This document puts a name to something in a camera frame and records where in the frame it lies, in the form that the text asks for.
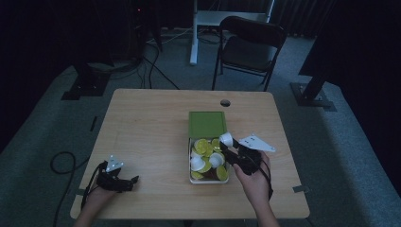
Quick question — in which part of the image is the dark computer tower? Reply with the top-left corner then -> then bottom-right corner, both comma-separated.
126,0 -> 149,61

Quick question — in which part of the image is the black floor cable bundle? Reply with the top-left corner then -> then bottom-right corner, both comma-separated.
110,41 -> 182,91

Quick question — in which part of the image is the right hand-held gripper cable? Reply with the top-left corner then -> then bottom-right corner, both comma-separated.
257,156 -> 275,201

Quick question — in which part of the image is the left hand-held gripper cable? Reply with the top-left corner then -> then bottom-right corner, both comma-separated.
80,161 -> 107,210

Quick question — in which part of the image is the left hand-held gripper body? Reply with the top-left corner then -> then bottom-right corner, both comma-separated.
96,153 -> 133,194

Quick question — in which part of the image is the white floor cable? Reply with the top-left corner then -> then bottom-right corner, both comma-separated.
147,26 -> 194,45

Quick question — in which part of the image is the black folding chair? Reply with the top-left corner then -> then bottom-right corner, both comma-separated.
211,15 -> 288,93

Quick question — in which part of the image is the green box with lid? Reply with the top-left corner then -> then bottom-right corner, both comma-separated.
187,136 -> 231,185

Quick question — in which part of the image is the green box sleeve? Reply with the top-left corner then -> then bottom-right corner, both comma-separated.
188,110 -> 228,140

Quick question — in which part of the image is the black metal stand with base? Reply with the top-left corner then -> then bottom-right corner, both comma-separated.
289,62 -> 338,113
61,61 -> 112,101

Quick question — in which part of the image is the dark curtain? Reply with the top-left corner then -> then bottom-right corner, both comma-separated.
273,0 -> 336,40

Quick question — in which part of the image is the pile of yellow-lidded capsules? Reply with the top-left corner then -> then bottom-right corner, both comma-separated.
190,137 -> 229,182

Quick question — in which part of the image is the white desk frame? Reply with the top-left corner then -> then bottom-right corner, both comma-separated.
188,0 -> 276,66

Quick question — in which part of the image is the person's left hand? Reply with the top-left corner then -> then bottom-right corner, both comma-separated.
82,184 -> 118,207

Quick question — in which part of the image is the white coffee capsule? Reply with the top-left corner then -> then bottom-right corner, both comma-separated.
218,131 -> 235,148

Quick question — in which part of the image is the black floor cable loop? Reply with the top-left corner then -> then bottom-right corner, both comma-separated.
49,150 -> 91,227

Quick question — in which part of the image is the person's right hand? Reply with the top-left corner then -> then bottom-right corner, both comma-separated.
233,150 -> 274,206

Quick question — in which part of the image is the hand-held gripper cable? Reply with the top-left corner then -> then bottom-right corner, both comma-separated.
80,161 -> 107,210
257,156 -> 275,201

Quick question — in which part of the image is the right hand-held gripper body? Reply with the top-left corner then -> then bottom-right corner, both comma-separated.
227,133 -> 277,176

